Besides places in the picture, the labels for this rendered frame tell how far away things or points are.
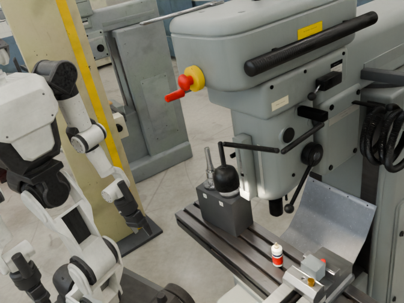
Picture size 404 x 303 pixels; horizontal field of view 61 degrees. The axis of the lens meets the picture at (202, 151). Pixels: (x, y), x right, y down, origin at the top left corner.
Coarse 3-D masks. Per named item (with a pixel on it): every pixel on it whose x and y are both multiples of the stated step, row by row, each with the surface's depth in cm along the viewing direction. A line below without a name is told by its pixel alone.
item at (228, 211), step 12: (204, 192) 151; (216, 192) 149; (228, 192) 145; (204, 204) 156; (216, 204) 148; (228, 204) 141; (240, 204) 145; (204, 216) 161; (216, 216) 153; (228, 216) 146; (240, 216) 147; (228, 228) 150; (240, 228) 149
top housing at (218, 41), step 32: (288, 0) 76; (320, 0) 79; (352, 0) 86; (192, 32) 75; (224, 32) 69; (256, 32) 71; (288, 32) 76; (192, 64) 81; (224, 64) 72; (288, 64) 80
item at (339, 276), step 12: (312, 252) 121; (324, 252) 126; (336, 264) 120; (348, 264) 119; (324, 276) 116; (336, 276) 113; (348, 276) 121; (288, 288) 115; (324, 288) 113; (336, 288) 117; (276, 300) 112; (288, 300) 114; (300, 300) 110; (324, 300) 113
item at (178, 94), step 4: (180, 88) 91; (176, 92) 90; (180, 92) 90; (184, 92) 91; (188, 92) 93; (168, 96) 89; (172, 96) 89; (176, 96) 90; (180, 96) 91; (184, 96) 92; (168, 100) 89; (172, 100) 90
